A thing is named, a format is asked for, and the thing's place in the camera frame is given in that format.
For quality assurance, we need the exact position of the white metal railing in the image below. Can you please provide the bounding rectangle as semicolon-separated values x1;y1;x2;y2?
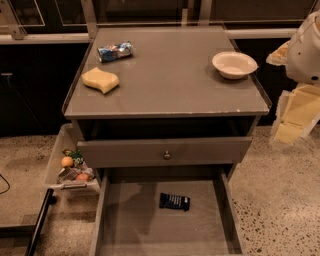
0;0;320;46

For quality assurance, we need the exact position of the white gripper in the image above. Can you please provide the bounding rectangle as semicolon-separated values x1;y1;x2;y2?
266;42;320;145

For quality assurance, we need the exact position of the blue white crushed can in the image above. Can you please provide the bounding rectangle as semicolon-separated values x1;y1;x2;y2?
97;41;133;63

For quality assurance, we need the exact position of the grey top drawer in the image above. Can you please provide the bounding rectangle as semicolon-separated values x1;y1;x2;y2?
77;137;252;168

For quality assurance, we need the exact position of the green snack packet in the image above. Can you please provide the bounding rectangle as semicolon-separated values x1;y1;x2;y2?
63;149;84;166

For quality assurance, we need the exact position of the dark blue rxbar wrapper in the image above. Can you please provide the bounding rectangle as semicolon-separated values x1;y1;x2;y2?
159;193;191;211

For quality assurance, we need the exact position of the black metal bar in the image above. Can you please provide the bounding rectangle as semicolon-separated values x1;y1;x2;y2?
25;188;54;256

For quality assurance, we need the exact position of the round metal drawer knob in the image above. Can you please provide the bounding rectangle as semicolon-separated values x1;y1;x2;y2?
163;151;172;160

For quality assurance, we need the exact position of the silver foil snack bag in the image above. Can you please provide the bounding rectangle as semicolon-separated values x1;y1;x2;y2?
57;167;95;183

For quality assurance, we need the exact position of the open grey middle drawer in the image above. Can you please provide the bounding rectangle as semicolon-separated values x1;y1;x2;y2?
89;166;246;256

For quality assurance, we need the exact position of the yellow wavy sponge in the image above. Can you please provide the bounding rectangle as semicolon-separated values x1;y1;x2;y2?
81;67;120;94

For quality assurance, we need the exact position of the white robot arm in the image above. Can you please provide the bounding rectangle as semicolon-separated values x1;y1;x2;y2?
266;11;320;144

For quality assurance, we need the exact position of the white paper bowl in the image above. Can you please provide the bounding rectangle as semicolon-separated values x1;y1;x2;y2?
212;51;258;80

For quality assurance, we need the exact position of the grey wooden drawer cabinet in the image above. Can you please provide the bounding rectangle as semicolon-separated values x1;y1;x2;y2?
61;25;273;181

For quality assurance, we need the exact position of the black floor cable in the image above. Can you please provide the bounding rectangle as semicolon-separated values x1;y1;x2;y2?
0;173;11;195

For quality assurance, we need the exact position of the red apple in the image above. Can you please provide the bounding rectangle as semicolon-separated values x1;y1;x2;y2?
76;173;90;181

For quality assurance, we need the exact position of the orange fruit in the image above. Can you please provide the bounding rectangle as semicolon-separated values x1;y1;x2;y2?
61;156;73;167

